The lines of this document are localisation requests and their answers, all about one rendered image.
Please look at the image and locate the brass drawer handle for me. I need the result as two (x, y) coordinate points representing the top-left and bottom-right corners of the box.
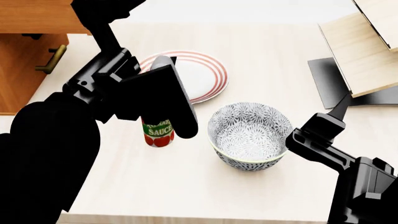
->
(34, 44), (68, 75)

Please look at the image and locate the patterned black and white bowl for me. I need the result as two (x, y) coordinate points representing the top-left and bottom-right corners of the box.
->
(207, 101), (294, 172)

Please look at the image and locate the tomato sauce can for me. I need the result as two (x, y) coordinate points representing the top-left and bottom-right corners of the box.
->
(141, 116), (175, 148)

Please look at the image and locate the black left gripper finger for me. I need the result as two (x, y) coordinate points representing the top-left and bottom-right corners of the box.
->
(70, 0), (123, 55)
(107, 0), (147, 24)

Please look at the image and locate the brown wooden cabinet drawer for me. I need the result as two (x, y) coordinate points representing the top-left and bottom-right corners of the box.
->
(0, 34), (70, 116)

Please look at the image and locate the brown wooden cabinet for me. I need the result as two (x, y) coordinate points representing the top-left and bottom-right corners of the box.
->
(0, 0), (91, 40)

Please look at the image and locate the white plate with red rings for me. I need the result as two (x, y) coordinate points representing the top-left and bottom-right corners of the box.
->
(139, 50), (229, 105)

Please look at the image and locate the light wooden shelf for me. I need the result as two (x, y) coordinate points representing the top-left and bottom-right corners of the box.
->
(317, 0), (398, 99)

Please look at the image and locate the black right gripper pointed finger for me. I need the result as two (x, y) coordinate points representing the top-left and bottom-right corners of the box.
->
(327, 93), (353, 121)

